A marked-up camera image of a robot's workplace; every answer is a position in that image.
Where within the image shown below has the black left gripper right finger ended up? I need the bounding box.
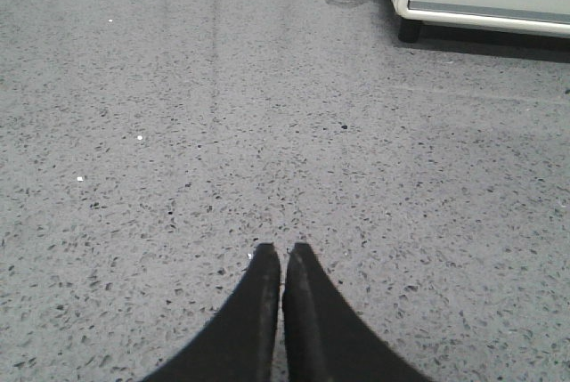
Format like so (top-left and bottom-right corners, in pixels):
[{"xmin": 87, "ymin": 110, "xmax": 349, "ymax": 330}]
[{"xmin": 282, "ymin": 243, "xmax": 428, "ymax": 381}]

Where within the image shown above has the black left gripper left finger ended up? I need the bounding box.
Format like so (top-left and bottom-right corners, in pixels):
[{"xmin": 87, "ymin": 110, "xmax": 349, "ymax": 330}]
[{"xmin": 144, "ymin": 243, "xmax": 281, "ymax": 381}]

